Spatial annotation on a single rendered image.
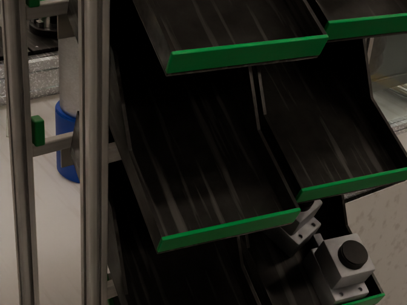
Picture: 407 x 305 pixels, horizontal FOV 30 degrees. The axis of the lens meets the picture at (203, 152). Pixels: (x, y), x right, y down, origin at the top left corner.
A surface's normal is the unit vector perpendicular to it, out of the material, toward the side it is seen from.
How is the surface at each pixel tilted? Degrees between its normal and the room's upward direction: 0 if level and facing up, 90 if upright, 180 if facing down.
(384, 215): 90
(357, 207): 90
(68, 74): 90
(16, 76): 90
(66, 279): 0
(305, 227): 25
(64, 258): 0
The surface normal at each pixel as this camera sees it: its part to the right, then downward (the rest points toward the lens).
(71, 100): -0.49, 0.40
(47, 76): 0.57, 0.44
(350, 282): 0.34, 0.80
